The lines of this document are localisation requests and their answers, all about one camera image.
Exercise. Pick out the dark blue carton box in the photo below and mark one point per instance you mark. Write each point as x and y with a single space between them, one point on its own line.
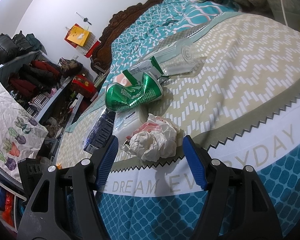
100 132

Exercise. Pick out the black bags on shelf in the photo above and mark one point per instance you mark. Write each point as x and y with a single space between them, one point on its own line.
17 46

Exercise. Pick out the carved dark wood headboard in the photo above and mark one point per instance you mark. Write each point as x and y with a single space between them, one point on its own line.
101 57

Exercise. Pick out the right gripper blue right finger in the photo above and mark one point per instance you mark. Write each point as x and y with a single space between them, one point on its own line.
195 162

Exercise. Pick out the open shelf with clothes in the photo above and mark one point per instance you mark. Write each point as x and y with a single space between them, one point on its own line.
38 82

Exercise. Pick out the crushed green can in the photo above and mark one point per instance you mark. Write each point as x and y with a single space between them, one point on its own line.
119 98

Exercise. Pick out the white plastic bag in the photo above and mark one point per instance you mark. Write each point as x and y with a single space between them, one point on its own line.
154 139

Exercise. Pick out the teal patterned blanket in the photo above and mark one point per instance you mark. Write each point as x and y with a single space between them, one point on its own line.
157 23

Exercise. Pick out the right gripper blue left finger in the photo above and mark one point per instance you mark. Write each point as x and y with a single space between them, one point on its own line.
105 164

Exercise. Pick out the white tissue pack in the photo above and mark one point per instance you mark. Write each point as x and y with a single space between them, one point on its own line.
129 121

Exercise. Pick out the yellow red wall calendar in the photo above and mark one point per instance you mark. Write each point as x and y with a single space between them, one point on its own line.
82 40

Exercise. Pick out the red gift box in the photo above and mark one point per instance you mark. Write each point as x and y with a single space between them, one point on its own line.
83 86

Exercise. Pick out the clear plastic bottle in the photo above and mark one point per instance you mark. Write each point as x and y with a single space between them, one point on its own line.
177 58

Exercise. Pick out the white home cactus cloth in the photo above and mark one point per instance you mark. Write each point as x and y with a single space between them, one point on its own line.
20 135

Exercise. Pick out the white storage cubby cabinet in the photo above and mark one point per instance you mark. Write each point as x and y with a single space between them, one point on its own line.
12 203

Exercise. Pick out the blue patterned bed quilt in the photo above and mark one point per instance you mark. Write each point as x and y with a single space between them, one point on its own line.
241 104

